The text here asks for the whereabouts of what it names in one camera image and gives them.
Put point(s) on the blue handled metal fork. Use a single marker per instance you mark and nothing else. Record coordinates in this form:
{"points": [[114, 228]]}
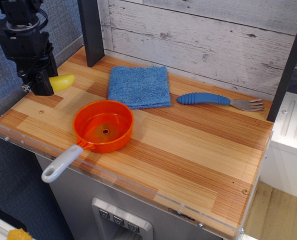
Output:
{"points": [[204, 97]]}

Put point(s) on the dark grey right post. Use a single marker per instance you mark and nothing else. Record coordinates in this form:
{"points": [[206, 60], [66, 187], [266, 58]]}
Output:
{"points": [[284, 83]]}

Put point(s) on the orange pot with grey handle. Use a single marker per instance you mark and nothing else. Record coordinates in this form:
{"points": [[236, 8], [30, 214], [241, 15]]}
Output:
{"points": [[102, 126]]}

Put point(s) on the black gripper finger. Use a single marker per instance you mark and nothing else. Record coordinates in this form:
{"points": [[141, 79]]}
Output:
{"points": [[51, 67], [40, 83]]}

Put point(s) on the yellow toy banana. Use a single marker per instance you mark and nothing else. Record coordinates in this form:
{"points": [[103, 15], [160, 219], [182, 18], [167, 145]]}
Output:
{"points": [[61, 82]]}

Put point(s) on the silver dispenser button panel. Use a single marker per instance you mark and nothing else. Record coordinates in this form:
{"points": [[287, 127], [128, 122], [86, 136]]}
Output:
{"points": [[115, 223]]}

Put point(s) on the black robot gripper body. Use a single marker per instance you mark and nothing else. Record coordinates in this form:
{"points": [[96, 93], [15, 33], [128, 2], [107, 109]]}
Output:
{"points": [[26, 45]]}

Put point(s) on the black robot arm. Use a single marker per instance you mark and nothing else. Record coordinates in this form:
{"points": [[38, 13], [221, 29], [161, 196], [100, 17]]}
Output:
{"points": [[20, 12]]}

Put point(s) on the white cabinet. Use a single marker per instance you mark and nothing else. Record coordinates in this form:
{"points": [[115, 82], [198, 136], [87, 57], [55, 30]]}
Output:
{"points": [[279, 168]]}

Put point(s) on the blue folded cloth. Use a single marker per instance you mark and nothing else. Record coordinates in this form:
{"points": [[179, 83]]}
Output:
{"points": [[139, 87]]}

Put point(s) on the grey toy fridge cabinet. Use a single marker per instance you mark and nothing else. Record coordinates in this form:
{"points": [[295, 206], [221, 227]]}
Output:
{"points": [[74, 190]]}

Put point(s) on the clear acrylic guard rail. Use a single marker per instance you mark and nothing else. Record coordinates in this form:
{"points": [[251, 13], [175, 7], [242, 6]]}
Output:
{"points": [[203, 160]]}

